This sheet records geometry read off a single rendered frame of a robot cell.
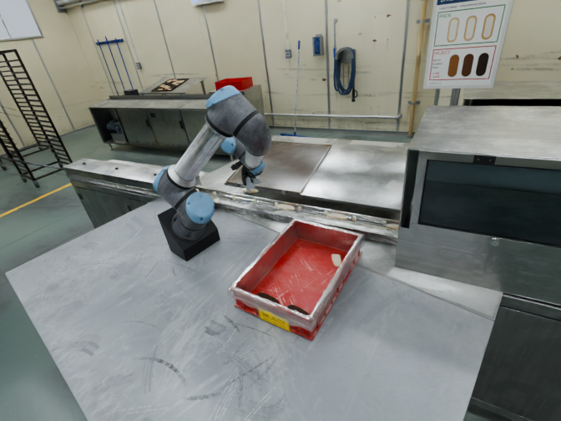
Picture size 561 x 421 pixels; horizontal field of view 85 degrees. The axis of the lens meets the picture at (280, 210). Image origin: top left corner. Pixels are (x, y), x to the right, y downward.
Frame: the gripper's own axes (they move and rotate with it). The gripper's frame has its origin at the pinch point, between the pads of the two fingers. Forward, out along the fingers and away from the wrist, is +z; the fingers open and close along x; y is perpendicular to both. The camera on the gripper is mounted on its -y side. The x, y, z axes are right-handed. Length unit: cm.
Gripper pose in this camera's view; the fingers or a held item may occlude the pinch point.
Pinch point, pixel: (250, 188)
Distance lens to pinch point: 166.8
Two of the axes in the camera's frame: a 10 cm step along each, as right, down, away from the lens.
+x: 4.8, -5.0, 7.2
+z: 1.1, 8.5, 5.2
